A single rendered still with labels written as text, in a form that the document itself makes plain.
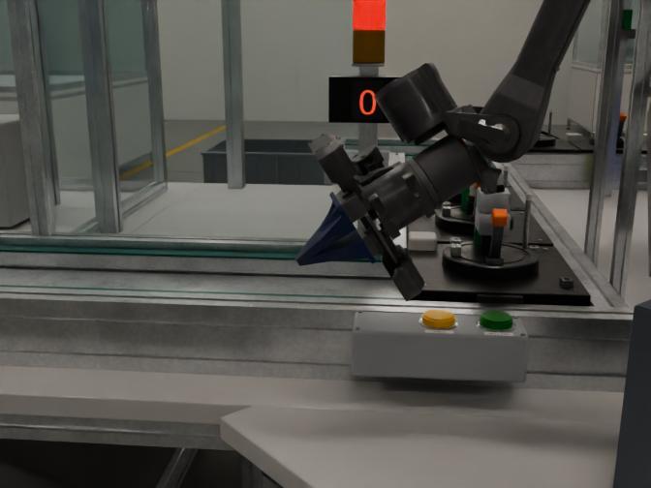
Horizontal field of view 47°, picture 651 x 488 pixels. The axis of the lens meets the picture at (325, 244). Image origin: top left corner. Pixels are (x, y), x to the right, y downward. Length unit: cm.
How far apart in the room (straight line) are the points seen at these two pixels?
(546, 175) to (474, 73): 932
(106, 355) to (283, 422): 29
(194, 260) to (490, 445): 62
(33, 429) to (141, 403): 16
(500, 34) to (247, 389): 1081
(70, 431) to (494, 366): 55
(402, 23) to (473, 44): 108
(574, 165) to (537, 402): 143
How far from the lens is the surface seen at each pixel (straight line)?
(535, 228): 140
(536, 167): 233
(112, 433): 105
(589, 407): 101
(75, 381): 107
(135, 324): 105
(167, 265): 130
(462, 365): 93
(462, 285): 106
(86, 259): 134
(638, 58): 117
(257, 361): 103
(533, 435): 93
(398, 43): 1159
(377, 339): 91
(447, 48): 1159
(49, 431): 108
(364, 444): 88
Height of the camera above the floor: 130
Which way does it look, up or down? 16 degrees down
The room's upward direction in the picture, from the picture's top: straight up
